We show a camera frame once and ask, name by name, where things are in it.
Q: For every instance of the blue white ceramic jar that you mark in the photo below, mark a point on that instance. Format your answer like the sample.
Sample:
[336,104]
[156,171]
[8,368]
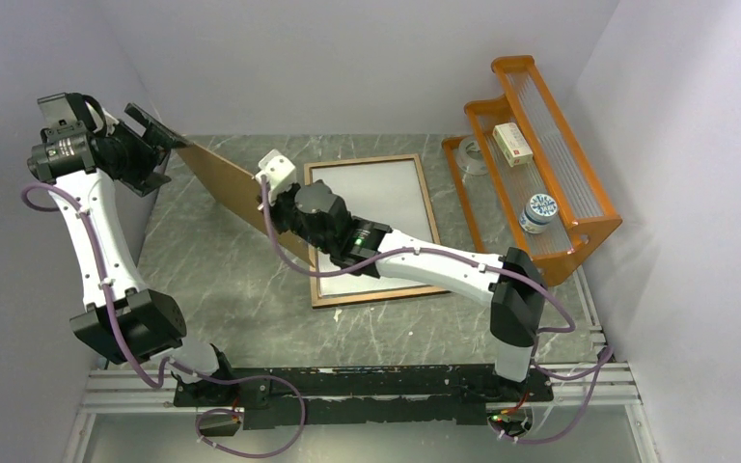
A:
[538,213]

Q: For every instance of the aluminium rail frame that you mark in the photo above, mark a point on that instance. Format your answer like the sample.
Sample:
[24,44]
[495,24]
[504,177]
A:
[265,319]

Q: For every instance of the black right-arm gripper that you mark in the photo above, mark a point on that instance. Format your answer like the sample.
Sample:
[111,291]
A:
[275,207]

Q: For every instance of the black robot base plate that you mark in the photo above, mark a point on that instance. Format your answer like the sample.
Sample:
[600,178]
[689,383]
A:
[272,397]

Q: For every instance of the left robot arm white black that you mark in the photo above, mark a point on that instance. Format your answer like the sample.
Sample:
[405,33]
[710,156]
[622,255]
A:
[83,155]

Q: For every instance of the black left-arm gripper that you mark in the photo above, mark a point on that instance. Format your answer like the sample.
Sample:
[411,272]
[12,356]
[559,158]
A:
[143,177]

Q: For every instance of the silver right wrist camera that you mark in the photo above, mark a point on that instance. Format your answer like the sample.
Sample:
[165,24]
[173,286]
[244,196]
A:
[277,171]

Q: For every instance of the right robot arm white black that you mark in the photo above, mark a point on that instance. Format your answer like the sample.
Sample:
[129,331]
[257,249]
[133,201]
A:
[509,285]

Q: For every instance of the landscape photo print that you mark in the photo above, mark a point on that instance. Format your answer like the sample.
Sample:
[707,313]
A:
[377,211]

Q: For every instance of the white red medicine box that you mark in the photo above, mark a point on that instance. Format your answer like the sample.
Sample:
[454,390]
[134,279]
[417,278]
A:
[512,144]

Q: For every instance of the orange wooden shelf rack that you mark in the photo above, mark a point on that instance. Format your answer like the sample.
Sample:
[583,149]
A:
[492,203]

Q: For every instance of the brown frame backing board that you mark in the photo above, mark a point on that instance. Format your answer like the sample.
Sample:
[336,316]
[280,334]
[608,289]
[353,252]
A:
[229,185]

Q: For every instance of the light wooden picture frame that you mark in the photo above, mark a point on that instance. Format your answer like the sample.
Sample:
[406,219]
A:
[377,297]

